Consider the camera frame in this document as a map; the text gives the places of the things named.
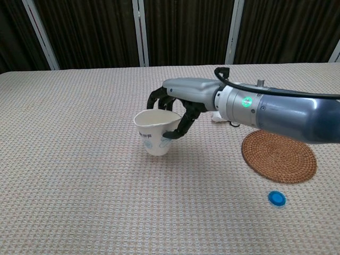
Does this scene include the brown round woven coaster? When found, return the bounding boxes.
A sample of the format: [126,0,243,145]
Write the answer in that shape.
[241,129,318,184]

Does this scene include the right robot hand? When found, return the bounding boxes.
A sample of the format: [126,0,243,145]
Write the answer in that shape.
[147,78,225,140]

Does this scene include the silver partition frame post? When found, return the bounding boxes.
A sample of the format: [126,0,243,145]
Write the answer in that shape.
[132,0,149,67]
[224,0,245,65]
[328,42,340,63]
[21,0,60,71]

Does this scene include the crumpled white tissue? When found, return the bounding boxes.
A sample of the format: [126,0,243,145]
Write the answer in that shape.
[211,110,226,123]

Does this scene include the blue bottle cap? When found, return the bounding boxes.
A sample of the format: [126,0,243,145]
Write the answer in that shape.
[267,190,287,208]

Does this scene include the white paper cup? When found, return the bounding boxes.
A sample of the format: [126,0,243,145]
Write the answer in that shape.
[133,109,184,157]

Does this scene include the beige woven tablecloth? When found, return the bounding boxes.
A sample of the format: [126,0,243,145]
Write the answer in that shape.
[0,62,340,255]

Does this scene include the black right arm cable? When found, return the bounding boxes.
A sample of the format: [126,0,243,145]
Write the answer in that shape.
[214,66,340,100]

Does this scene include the dark ribbed partition panel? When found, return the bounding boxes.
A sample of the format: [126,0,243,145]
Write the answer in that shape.
[143,0,234,67]
[34,0,141,70]
[0,0,53,74]
[233,0,340,64]

